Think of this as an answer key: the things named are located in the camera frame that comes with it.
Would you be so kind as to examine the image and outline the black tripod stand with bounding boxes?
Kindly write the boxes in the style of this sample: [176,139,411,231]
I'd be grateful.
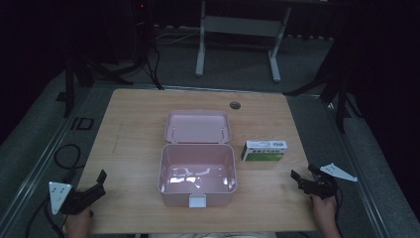
[55,53,147,119]
[282,62,364,135]

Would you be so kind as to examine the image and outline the white floor cable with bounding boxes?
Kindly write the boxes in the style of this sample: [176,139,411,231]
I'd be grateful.
[154,29,200,46]

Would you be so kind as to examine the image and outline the black looped floor cable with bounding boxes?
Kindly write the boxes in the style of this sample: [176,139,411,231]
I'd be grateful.
[52,143,85,171]

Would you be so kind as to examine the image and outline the metal floor rail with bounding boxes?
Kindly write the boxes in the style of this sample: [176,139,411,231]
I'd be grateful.
[321,95,394,238]
[0,86,93,229]

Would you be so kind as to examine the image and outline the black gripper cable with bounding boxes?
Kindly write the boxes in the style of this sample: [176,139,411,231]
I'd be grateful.
[25,194,68,238]
[334,186,345,232]

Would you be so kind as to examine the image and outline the green and white medicine box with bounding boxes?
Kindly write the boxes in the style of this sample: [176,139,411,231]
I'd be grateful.
[241,140,288,163]

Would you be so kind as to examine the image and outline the black hanging cables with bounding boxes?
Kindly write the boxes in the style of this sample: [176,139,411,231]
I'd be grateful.
[133,19,165,91]

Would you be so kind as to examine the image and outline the white metal desk frame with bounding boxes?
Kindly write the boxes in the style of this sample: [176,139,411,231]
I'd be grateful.
[194,0,293,83]

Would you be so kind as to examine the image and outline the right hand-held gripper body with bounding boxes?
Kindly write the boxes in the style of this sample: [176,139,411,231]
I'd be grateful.
[298,162,359,201]

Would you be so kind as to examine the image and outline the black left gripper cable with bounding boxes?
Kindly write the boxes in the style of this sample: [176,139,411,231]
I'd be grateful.
[25,194,68,238]

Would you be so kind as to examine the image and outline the person's left hand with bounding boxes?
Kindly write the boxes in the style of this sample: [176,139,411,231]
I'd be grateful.
[63,207,95,238]

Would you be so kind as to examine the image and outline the pink plastic storage box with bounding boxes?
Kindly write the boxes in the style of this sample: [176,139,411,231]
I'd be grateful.
[157,109,239,209]

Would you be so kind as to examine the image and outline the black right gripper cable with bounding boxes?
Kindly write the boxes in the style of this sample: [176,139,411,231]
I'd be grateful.
[334,186,345,232]

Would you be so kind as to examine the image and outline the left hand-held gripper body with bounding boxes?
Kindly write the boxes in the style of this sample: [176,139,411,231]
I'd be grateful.
[48,180,97,216]

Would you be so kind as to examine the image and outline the person's right hand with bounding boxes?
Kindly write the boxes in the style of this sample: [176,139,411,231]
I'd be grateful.
[309,194,339,230]

